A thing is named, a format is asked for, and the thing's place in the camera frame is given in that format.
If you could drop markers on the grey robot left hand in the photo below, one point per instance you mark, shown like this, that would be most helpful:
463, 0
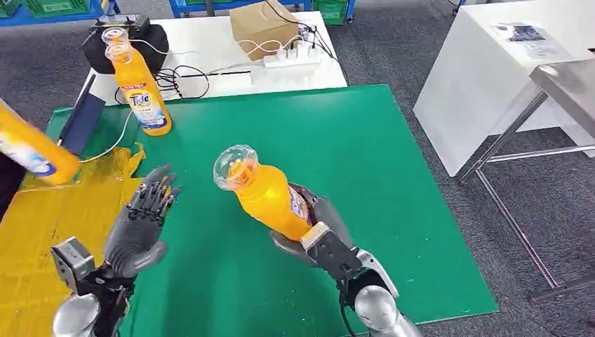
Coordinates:
135, 237

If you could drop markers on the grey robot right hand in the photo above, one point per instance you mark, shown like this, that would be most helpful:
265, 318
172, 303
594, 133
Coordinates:
327, 214

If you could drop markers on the dark blue tablet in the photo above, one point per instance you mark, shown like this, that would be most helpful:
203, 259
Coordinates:
83, 123

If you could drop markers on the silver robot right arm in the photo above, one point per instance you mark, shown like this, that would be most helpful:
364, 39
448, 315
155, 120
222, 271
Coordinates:
379, 311

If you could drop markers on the green table mat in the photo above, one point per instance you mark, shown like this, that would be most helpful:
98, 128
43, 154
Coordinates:
288, 139

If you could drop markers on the yellow sheet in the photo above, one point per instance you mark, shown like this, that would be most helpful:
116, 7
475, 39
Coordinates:
42, 232

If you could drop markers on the white power strip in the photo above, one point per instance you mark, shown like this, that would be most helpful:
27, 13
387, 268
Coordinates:
290, 59

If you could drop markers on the thin black rod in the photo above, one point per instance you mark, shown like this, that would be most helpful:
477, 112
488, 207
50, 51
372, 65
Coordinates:
218, 73

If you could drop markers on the black bag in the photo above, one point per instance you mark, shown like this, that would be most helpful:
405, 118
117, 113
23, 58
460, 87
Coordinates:
153, 46

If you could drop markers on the brown cardboard box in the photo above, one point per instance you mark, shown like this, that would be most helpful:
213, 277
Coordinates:
262, 25

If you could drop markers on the white cabinet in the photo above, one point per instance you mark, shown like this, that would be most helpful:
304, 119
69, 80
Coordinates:
483, 88

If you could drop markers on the green plastic crate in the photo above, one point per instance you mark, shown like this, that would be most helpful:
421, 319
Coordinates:
58, 5
8, 5
331, 11

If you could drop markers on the white table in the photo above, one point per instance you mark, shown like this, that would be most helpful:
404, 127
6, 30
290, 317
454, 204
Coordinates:
204, 37

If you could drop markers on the black handheld device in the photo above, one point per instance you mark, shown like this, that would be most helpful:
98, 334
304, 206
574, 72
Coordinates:
135, 22

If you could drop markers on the blue metal rack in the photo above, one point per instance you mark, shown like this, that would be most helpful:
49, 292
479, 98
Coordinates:
223, 4
69, 17

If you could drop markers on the printed paper sheet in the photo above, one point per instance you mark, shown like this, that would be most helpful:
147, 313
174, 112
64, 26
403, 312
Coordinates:
525, 39

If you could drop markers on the steel table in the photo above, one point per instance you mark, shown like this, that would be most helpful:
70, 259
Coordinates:
571, 86

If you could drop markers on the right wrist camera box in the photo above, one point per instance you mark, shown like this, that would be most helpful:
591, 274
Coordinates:
332, 253

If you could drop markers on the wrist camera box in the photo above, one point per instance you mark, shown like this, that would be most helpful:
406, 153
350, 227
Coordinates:
72, 260
332, 253

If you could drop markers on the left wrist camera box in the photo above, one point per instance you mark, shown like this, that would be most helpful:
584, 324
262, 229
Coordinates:
72, 260

